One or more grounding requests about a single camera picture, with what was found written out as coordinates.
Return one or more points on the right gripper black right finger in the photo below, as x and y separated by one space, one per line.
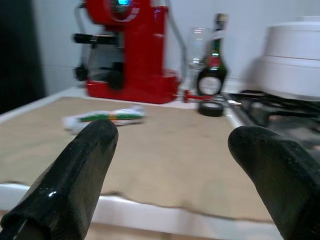
280 180

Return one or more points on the dark round liqueur bottle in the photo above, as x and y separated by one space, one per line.
212 72

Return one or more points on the dark tall panel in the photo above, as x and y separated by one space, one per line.
17 50

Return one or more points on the white cooking pot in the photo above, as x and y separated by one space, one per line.
292 57

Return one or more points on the red coffee machine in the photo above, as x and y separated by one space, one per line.
142 50

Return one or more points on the white green wrapped packet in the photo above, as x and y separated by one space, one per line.
120 116

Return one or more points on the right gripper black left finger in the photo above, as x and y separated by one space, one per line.
70 180

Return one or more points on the steel gas hob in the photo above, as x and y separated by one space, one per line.
275 112

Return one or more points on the beige counter mat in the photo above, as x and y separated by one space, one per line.
162 155

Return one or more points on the clear tall glass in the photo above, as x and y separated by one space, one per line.
198 45

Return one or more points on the black tape roll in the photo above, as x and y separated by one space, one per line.
211 108

